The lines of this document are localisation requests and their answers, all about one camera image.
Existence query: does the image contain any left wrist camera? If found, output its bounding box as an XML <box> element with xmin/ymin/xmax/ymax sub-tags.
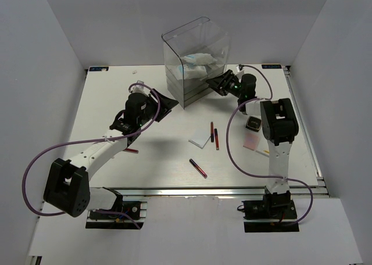
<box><xmin>133</xmin><ymin>80</ymin><xmax>146</xmax><ymax>94</ymax></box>

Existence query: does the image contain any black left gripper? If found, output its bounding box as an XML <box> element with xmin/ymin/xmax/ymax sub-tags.
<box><xmin>138</xmin><ymin>88</ymin><xmax>178</xmax><ymax>126</ymax></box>

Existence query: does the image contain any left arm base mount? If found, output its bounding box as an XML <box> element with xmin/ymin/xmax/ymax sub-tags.
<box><xmin>85</xmin><ymin>196</ymin><xmax>148</xmax><ymax>230</ymax></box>

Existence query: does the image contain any black gold-edged compact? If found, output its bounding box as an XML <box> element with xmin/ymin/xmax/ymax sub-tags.
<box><xmin>245</xmin><ymin>116</ymin><xmax>262</xmax><ymax>132</ymax></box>

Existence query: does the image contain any blue label sticker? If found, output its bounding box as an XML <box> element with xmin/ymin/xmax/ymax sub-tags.
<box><xmin>262</xmin><ymin>64</ymin><xmax>282</xmax><ymax>69</ymax></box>
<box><xmin>88</xmin><ymin>66</ymin><xmax>109</xmax><ymax>72</ymax></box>

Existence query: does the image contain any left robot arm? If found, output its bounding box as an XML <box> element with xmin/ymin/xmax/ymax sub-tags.
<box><xmin>43</xmin><ymin>88</ymin><xmax>178</xmax><ymax>218</ymax></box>

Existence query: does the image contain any white square pad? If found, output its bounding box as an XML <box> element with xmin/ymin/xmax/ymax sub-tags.
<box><xmin>188</xmin><ymin>129</ymin><xmax>210</xmax><ymax>149</ymax></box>

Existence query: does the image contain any red lip gloss tube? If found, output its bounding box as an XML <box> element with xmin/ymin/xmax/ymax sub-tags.
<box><xmin>210</xmin><ymin>121</ymin><xmax>214</xmax><ymax>143</ymax></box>

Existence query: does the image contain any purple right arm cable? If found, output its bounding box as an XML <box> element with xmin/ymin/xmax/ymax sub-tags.
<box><xmin>226</xmin><ymin>63</ymin><xmax>314</xmax><ymax>227</ymax></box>

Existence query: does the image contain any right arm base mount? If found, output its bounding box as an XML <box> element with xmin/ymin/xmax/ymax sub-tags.
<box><xmin>237</xmin><ymin>194</ymin><xmax>299</xmax><ymax>233</ymax></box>

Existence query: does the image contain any clear acrylic organizer with drawers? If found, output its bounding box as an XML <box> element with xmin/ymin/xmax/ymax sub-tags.
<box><xmin>161</xmin><ymin>16</ymin><xmax>231</xmax><ymax>109</ymax></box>

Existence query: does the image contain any blue label sticker right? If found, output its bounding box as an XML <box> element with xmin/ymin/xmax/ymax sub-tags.
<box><xmin>262</xmin><ymin>64</ymin><xmax>282</xmax><ymax>69</ymax></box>

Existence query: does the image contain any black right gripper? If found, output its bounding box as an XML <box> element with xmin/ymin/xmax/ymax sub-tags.
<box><xmin>206</xmin><ymin>69</ymin><xmax>244</xmax><ymax>99</ymax></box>

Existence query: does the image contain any pink makeup packet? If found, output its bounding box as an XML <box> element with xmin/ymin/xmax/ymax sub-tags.
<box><xmin>243</xmin><ymin>132</ymin><xmax>260</xmax><ymax>151</ymax></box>

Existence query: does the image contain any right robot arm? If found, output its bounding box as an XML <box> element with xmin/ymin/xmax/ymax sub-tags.
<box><xmin>206</xmin><ymin>70</ymin><xmax>299</xmax><ymax>196</ymax></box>

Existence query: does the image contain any blue label sticker left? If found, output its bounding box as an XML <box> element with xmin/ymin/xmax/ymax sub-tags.
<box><xmin>88</xmin><ymin>66</ymin><xmax>109</xmax><ymax>72</ymax></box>

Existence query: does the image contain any red lip gloss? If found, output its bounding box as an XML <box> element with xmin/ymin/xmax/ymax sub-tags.
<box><xmin>123</xmin><ymin>148</ymin><xmax>139</xmax><ymax>154</ymax></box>
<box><xmin>189</xmin><ymin>159</ymin><xmax>208</xmax><ymax>178</ymax></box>

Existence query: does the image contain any dark lip gloss tube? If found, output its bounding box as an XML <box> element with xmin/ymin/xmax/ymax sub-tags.
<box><xmin>214</xmin><ymin>128</ymin><xmax>219</xmax><ymax>151</ymax></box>

